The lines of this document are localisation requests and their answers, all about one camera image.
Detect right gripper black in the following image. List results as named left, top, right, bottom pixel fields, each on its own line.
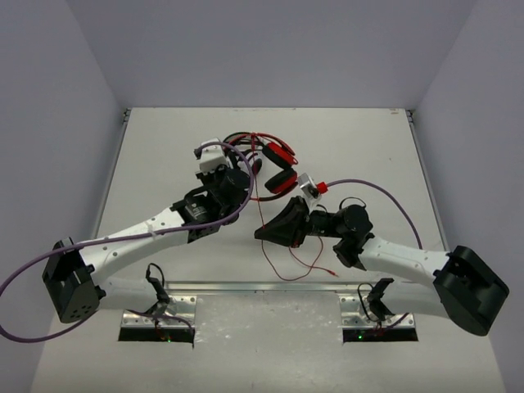
left=255, top=197, right=344, bottom=251

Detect red black headphones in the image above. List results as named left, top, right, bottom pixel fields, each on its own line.
left=223, top=130, right=341, bottom=283

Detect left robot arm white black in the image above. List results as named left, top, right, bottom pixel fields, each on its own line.
left=43, top=165, right=252, bottom=323

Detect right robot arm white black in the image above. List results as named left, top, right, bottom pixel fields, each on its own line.
left=255, top=196, right=509, bottom=337

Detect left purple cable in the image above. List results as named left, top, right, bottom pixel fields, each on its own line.
left=0, top=142, right=255, bottom=343

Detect purple cable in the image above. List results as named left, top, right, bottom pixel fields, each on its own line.
left=325, top=178, right=425, bottom=251
left=0, top=142, right=255, bottom=343

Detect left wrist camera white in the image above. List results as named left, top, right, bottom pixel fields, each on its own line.
left=193, top=138, right=228, bottom=174

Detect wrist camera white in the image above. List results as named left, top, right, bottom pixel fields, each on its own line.
left=193, top=138, right=228, bottom=174
left=297, top=173, right=328, bottom=209

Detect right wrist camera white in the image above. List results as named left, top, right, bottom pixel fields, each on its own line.
left=297, top=173, right=328, bottom=209

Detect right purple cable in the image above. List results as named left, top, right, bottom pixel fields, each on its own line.
left=325, top=178, right=425, bottom=251

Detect right metal mounting bracket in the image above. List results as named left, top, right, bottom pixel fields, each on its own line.
left=338, top=293, right=415, bottom=329

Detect metal mounting bracket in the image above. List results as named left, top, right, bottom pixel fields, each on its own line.
left=338, top=293, right=415, bottom=329
left=120, top=294, right=198, bottom=328

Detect aluminium rail front edge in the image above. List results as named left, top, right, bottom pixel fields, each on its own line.
left=165, top=281, right=373, bottom=294

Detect left metal mounting bracket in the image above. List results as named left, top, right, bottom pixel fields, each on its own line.
left=120, top=294, right=198, bottom=328

